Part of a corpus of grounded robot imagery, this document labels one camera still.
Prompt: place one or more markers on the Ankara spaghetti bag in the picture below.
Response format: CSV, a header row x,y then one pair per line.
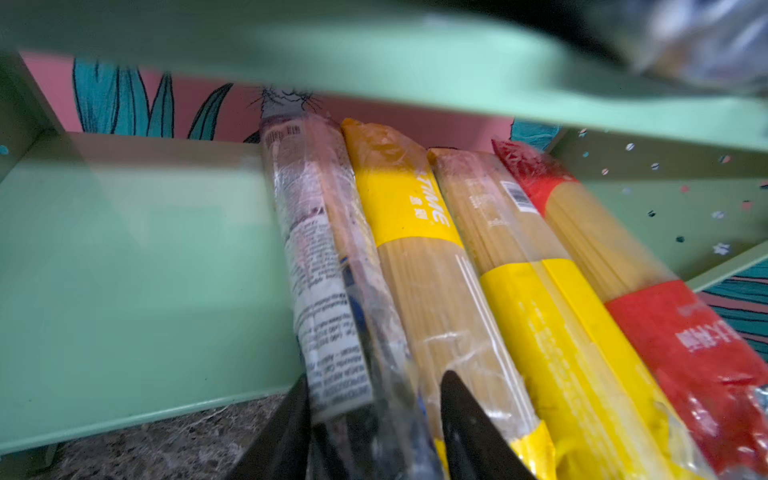
x,y
718,45

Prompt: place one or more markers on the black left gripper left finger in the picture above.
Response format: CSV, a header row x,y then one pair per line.
x,y
280,451

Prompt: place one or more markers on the clear blue spaghetti bag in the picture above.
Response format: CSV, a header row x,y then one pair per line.
x,y
367,415

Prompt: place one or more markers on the green metal shelf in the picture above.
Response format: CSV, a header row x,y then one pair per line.
x,y
142,278

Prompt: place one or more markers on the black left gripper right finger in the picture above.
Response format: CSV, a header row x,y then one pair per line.
x,y
475,448

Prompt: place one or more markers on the red yellow spaghetti bag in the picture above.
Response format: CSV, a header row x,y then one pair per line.
x,y
715,381

